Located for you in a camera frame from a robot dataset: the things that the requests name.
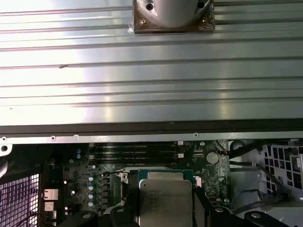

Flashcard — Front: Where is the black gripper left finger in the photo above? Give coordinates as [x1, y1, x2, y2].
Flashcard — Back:
[57, 186, 141, 227]

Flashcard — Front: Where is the black PC case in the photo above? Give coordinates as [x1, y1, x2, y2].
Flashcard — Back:
[0, 124, 303, 227]

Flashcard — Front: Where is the RAM slot with black clips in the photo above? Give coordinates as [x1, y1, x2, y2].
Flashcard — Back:
[94, 148, 186, 155]
[94, 159, 183, 166]

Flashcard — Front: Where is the thick black cable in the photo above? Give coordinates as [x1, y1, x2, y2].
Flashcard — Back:
[228, 140, 265, 164]

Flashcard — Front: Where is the RAM slot with white clips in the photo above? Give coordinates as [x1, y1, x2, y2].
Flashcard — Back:
[89, 153, 184, 160]
[94, 141, 184, 149]

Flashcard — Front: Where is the silver drive cage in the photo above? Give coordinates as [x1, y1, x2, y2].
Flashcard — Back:
[261, 139, 303, 199]

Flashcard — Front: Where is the silver CPU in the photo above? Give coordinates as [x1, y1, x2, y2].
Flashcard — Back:
[137, 168, 197, 227]

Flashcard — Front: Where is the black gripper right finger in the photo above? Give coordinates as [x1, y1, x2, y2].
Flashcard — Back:
[192, 186, 289, 227]

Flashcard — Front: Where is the green motherboard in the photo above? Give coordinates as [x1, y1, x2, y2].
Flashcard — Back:
[44, 141, 232, 227]

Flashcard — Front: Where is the CPU socket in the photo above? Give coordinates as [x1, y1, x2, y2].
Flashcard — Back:
[119, 168, 140, 206]

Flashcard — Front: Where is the round coin battery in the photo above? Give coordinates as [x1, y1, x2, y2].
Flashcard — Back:
[205, 151, 220, 166]

